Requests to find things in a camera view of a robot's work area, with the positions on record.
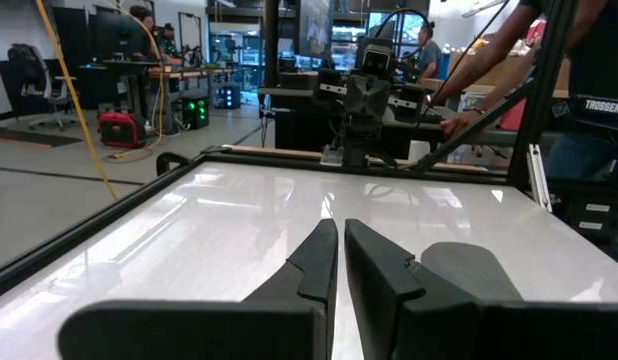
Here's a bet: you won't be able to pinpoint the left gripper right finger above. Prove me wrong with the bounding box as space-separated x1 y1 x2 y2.
343 218 618 360

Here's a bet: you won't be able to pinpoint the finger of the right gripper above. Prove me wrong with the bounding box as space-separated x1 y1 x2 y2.
368 74 393 119
346 74 370 119

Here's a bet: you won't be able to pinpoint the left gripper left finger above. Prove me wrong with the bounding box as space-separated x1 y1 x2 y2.
57 218 339 360

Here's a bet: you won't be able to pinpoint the grey waffle weave towel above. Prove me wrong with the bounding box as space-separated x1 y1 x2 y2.
420 241 525 303

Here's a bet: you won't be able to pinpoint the black computer tower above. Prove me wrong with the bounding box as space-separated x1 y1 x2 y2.
272 107 340 152

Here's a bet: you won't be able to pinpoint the silver connector box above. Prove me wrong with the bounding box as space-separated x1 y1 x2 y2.
319 144 346 167

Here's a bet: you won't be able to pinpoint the large hanging display screen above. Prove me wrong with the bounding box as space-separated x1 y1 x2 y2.
294 0 336 60

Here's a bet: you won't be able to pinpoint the person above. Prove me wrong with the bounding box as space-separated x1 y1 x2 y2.
129 4 158 62
428 0 618 266
156 22 184 67
416 20 444 81

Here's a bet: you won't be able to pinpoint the black structural pillar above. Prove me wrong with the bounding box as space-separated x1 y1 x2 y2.
263 0 281 89

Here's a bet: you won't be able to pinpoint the person's hand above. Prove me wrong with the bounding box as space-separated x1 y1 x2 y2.
438 109 485 142

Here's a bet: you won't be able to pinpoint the computer tower blue lights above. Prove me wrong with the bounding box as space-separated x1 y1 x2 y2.
220 84 242 111

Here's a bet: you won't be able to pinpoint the brown cardboard box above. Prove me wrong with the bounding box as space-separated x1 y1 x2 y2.
447 38 573 100

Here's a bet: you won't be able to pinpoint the red container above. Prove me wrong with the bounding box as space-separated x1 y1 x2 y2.
498 97 528 133

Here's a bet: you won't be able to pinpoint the computer tower green lights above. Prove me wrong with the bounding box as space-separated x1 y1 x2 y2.
181 97 211 132

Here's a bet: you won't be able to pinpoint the wooden top desk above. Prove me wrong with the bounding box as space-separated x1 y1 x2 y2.
147 67 235 131

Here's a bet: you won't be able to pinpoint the black drawer cabinet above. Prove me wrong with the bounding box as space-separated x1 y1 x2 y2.
548 182 618 249

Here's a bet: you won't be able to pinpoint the red black portable generator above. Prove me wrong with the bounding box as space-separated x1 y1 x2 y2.
97 111 148 150

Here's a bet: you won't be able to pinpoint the black desk monitor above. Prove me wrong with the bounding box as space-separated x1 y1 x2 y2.
87 12 143 62

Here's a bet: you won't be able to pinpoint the black floor mat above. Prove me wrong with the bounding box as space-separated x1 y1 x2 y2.
0 128 84 149

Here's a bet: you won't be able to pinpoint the grey office chair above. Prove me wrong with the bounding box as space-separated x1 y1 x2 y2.
7 43 79 132

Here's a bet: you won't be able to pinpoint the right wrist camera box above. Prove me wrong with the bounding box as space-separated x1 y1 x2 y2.
358 42 396 79

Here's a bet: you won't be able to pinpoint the thin black frame stand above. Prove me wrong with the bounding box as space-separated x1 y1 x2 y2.
176 10 205 67

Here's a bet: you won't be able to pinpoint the black table frame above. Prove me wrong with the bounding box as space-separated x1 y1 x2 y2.
0 0 618 302

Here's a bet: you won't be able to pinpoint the thin yellow cable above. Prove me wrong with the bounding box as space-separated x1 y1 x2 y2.
101 0 166 162

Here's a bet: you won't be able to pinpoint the silver metal bracket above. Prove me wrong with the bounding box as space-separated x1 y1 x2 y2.
525 143 554 214

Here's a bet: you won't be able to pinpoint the yellow orange power cable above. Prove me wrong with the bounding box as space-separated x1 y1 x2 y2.
35 0 119 201

